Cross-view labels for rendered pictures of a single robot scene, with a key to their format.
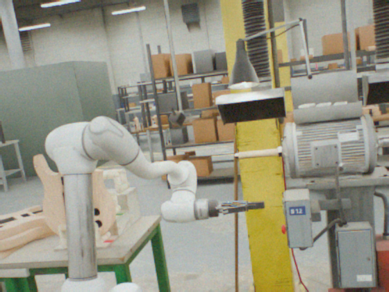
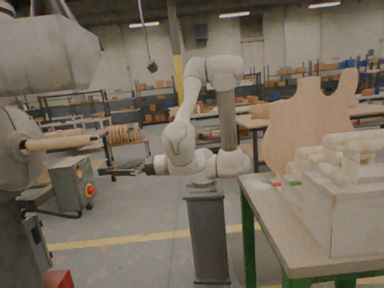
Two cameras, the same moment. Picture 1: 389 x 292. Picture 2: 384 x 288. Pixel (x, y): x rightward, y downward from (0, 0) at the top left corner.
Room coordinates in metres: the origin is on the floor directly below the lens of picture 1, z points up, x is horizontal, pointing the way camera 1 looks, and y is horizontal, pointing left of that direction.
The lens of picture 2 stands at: (2.76, -0.01, 1.36)
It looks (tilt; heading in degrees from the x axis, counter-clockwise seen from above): 14 degrees down; 168
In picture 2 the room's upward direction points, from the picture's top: 6 degrees counter-clockwise
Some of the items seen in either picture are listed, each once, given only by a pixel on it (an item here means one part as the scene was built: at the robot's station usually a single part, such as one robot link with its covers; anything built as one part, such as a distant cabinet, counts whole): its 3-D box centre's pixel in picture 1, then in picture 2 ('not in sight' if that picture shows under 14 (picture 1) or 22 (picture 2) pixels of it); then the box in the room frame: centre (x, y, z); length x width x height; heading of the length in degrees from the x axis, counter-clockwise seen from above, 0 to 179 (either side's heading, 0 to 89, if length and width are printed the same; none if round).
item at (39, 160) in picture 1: (44, 165); (344, 82); (2.11, 0.73, 1.33); 0.07 x 0.04 x 0.10; 75
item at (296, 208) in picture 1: (315, 221); (58, 192); (1.79, -0.43, 0.99); 0.24 x 0.21 x 0.26; 77
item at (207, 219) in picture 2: not in sight; (208, 230); (1.44, 0.31, 0.35); 0.28 x 0.28 x 0.70; 70
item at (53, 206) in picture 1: (76, 197); (307, 129); (2.08, 0.60, 1.17); 0.35 x 0.04 x 0.40; 75
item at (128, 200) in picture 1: (110, 207); (366, 206); (2.38, 0.52, 1.02); 0.27 x 0.15 x 0.17; 77
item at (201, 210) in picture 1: (203, 209); (161, 165); (1.92, 0.03, 1.07); 0.09 x 0.06 x 0.09; 167
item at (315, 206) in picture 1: (315, 210); (47, 192); (1.85, -0.44, 1.02); 0.19 x 0.04 x 0.04; 167
